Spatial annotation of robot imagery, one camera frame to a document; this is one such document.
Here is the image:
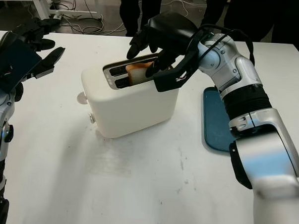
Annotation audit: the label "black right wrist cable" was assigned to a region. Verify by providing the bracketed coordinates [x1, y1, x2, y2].
[185, 22, 257, 73]

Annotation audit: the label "white floor cable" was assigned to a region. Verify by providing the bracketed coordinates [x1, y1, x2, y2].
[160, 0, 207, 21]

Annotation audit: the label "white desk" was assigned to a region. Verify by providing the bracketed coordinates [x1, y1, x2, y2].
[0, 0, 98, 22]

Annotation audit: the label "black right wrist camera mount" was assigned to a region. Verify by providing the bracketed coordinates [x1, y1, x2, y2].
[152, 50, 200, 94]

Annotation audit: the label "person beige coat black trousers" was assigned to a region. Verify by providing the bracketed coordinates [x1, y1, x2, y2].
[117, 0, 163, 39]

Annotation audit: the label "toast slice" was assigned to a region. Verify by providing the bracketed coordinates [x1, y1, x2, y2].
[124, 61, 158, 88]

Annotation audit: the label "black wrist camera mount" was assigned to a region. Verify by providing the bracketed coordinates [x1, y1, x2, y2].
[0, 39, 44, 93]
[152, 50, 200, 94]

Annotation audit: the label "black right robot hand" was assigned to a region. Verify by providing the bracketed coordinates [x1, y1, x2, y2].
[126, 9, 202, 79]

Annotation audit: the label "person in dark jacket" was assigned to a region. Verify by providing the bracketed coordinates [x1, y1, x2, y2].
[200, 0, 299, 45]

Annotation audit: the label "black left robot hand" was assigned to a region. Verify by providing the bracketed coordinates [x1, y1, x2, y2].
[0, 16, 68, 80]

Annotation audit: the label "blue plastic tray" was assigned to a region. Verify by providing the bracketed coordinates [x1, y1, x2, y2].
[200, 86, 238, 153]

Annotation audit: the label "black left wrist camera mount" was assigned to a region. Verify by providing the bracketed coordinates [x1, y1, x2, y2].
[0, 39, 44, 93]

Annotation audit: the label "tangled floor cables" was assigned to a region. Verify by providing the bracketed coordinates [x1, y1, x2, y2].
[42, 0, 125, 37]

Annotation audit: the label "cream white toaster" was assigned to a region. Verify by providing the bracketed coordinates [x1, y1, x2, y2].
[74, 49, 181, 142]

